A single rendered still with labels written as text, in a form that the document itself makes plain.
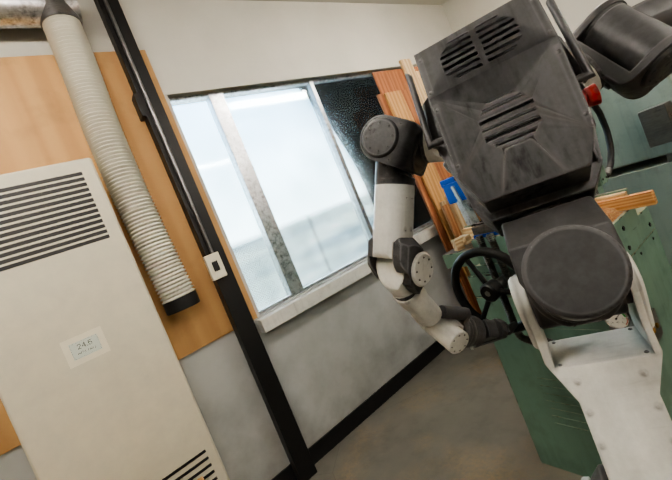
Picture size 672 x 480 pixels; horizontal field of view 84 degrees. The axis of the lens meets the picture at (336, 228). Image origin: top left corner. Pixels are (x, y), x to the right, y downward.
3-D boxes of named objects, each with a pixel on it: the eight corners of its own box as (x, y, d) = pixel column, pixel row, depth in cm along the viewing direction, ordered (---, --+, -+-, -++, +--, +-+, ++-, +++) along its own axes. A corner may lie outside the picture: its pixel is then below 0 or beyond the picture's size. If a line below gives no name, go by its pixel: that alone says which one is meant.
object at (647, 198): (490, 236, 149) (486, 227, 149) (492, 235, 151) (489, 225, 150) (656, 204, 105) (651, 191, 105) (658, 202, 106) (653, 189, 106)
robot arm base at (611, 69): (688, 68, 65) (704, 22, 56) (619, 120, 69) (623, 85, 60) (617, 29, 73) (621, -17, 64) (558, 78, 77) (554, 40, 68)
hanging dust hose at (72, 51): (159, 318, 176) (38, 36, 171) (195, 301, 186) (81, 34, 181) (166, 318, 162) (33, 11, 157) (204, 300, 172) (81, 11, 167)
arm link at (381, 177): (401, 181, 77) (403, 115, 77) (362, 183, 82) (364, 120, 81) (420, 187, 87) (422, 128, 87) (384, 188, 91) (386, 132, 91)
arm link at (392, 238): (401, 290, 77) (405, 182, 77) (357, 281, 87) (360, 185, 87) (433, 285, 85) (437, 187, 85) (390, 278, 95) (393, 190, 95)
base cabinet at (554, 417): (539, 463, 148) (473, 298, 146) (593, 380, 181) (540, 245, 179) (687, 512, 111) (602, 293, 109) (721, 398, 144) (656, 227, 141)
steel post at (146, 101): (294, 483, 196) (86, -6, 187) (311, 467, 202) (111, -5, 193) (303, 490, 188) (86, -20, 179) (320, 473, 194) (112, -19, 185)
